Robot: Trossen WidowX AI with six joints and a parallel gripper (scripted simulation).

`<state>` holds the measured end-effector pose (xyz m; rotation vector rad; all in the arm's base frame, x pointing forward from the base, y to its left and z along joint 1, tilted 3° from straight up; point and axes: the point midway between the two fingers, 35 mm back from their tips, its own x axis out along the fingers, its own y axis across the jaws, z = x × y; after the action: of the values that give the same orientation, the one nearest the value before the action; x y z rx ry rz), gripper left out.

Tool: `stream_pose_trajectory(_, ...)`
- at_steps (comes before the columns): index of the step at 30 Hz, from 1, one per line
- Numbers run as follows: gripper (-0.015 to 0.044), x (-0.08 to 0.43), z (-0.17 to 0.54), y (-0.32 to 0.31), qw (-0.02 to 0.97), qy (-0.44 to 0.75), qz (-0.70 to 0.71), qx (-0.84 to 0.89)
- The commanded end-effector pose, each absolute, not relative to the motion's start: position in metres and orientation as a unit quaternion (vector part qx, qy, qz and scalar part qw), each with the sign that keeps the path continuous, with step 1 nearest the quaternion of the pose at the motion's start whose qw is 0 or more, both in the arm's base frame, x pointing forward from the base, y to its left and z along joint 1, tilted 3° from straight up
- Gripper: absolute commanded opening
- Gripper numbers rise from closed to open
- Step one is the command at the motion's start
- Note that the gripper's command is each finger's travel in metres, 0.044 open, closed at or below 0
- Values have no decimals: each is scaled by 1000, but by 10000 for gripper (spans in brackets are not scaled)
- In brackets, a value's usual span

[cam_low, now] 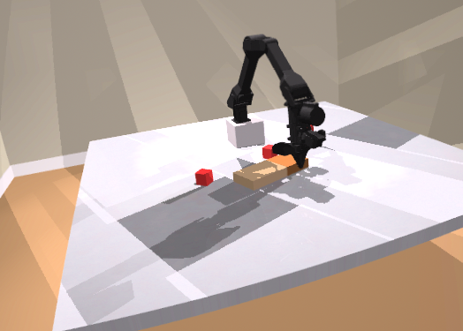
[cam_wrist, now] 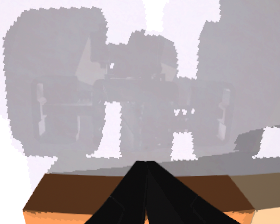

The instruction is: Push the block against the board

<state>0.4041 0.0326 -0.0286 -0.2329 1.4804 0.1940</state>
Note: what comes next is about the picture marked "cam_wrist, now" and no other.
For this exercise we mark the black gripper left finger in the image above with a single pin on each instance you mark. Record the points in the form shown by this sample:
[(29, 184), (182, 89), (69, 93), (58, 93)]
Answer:
[(127, 204)]

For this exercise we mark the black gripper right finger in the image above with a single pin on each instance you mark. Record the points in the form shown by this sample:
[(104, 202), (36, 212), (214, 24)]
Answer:
[(169, 201)]

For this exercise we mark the tan rectangular block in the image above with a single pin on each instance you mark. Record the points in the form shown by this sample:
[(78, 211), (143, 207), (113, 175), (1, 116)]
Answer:
[(263, 192)]

